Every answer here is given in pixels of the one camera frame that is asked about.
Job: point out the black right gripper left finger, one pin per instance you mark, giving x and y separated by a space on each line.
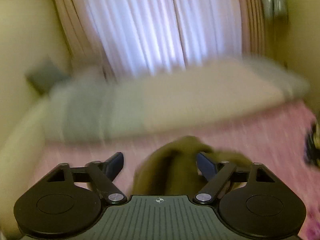
102 175

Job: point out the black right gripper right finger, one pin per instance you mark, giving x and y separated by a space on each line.
217 176

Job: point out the olive green shirt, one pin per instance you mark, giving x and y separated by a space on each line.
172 169

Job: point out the dark floral clothes pile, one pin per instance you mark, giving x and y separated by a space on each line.
311 148

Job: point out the cream grey rolled duvet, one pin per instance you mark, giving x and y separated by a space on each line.
89 108

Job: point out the pink rose blanket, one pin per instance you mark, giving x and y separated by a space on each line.
275 138

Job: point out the pale green quilted mattress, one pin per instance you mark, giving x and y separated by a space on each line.
20 156

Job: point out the grey pillow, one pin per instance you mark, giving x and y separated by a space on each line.
45 76

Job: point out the beige side curtain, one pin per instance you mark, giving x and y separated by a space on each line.
82 36

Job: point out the white sheer curtain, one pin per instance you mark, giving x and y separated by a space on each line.
147 37

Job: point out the silver puffer jacket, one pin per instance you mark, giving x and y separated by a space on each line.
275 11

